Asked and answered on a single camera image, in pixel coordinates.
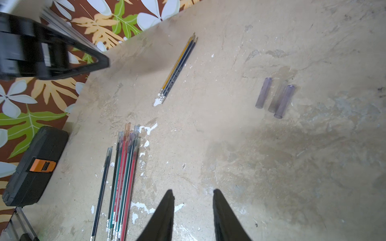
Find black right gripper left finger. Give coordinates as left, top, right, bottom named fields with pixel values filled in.
left=137, top=189, right=175, bottom=241

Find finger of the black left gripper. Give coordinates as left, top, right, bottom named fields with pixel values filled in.
left=34, top=22, right=110, bottom=80

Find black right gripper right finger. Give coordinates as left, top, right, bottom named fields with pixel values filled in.
left=213, top=189, right=251, bottom=241

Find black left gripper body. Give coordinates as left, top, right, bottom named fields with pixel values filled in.
left=1, top=13, right=60, bottom=80

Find clear pencil cap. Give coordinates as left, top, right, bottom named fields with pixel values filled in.
left=268, top=80, right=288, bottom=113

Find bundle red green pencils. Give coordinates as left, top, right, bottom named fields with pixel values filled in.
left=106, top=123, right=138, bottom=241

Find black tool case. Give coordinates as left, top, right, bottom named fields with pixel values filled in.
left=2, top=126, right=69, bottom=207

